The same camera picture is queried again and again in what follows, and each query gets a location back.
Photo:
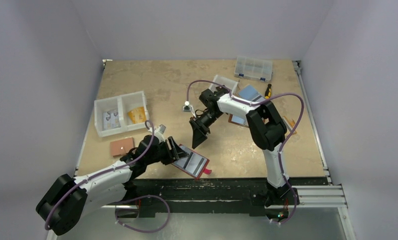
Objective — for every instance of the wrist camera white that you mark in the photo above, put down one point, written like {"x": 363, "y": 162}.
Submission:
{"x": 188, "y": 108}
{"x": 159, "y": 132}

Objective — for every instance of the open tan card holder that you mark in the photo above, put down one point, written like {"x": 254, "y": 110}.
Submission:
{"x": 290, "y": 124}

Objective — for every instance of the grey card in bin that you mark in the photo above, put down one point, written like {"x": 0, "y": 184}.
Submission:
{"x": 110, "y": 119}

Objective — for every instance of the grey striped card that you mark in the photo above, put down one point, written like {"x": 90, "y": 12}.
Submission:
{"x": 194, "y": 164}

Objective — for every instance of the orange card in bin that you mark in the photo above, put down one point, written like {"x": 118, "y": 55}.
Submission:
{"x": 137, "y": 115}

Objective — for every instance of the small white square bin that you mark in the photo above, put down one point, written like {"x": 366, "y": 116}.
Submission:
{"x": 229, "y": 83}

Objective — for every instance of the white two-compartment bin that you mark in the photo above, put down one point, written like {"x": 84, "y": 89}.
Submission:
{"x": 123, "y": 103}

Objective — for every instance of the aluminium frame rail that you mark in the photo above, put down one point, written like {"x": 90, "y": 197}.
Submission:
{"x": 320, "y": 192}

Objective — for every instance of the open blue card holder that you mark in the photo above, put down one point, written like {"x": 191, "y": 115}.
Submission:
{"x": 249, "y": 93}

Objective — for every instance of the closed pink-brown card holder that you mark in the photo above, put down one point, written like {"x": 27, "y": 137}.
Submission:
{"x": 121, "y": 147}

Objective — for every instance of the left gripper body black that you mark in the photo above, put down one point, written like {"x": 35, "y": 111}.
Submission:
{"x": 163, "y": 153}

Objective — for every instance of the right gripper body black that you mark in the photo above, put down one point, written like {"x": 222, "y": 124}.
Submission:
{"x": 200, "y": 122}

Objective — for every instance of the clear plastic organizer box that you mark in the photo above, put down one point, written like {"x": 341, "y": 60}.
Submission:
{"x": 253, "y": 68}

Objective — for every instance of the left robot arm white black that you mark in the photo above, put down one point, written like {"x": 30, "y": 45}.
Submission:
{"x": 70, "y": 198}

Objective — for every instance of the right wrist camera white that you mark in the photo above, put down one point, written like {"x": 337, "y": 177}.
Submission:
{"x": 188, "y": 108}

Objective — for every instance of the open brown card holder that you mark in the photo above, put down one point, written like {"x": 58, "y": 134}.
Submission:
{"x": 237, "y": 121}

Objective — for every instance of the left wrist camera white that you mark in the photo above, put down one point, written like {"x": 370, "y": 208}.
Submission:
{"x": 159, "y": 132}

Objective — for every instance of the yellow black screwdriver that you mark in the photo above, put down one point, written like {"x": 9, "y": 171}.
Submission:
{"x": 268, "y": 91}

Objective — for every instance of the red card holder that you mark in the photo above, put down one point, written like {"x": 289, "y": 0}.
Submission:
{"x": 206, "y": 170}

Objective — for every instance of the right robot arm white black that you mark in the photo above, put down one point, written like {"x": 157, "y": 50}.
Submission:
{"x": 267, "y": 130}

